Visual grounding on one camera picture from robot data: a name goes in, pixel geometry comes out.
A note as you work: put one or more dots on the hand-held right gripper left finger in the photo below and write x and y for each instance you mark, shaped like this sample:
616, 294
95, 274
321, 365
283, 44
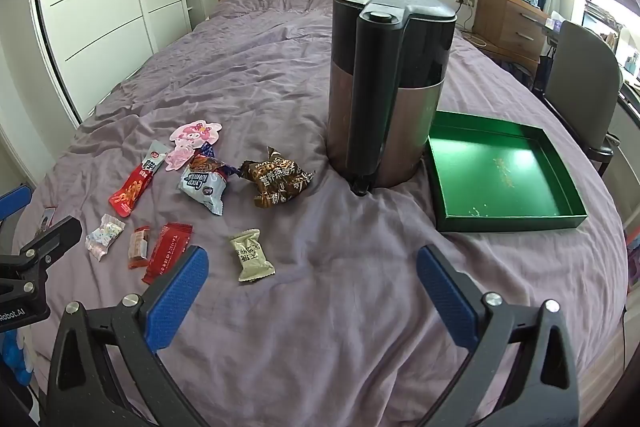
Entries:
177, 297

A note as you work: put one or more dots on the dark red snack packet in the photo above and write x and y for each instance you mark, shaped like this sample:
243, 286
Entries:
167, 247

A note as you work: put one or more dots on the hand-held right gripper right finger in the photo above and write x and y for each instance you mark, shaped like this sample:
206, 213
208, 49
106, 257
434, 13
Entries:
447, 297

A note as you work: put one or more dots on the small clear candy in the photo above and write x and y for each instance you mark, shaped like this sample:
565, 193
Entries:
104, 237

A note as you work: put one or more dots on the pink cartoon snack packet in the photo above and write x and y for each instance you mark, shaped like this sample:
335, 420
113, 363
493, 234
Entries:
195, 134

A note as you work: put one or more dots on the brown crinkled snack packet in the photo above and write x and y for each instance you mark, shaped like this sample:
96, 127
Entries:
275, 179

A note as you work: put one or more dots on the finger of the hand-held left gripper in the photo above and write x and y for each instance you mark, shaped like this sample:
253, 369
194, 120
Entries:
16, 202
55, 236

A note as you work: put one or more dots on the grey chair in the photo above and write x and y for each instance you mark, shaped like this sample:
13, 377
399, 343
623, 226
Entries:
580, 72

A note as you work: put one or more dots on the red and grey snack pouch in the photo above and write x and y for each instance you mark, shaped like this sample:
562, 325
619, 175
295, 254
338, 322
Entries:
135, 187

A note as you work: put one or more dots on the wooden nightstand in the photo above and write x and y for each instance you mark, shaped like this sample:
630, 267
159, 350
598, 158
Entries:
505, 22

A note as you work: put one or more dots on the blue and white wafer packet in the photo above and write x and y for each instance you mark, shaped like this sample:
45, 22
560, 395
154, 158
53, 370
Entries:
205, 189

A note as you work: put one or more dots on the beige candy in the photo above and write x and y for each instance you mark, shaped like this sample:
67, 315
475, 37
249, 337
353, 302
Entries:
251, 257

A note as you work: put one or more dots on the green cardboard box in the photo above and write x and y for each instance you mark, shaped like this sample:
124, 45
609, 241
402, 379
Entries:
490, 177

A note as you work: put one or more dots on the small red-brown candy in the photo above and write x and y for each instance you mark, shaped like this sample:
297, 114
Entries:
137, 249

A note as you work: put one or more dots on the small printed card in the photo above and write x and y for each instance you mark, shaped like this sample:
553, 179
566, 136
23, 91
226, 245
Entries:
48, 217

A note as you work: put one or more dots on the black and copper electric kettle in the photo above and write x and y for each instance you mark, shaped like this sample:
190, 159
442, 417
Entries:
385, 107

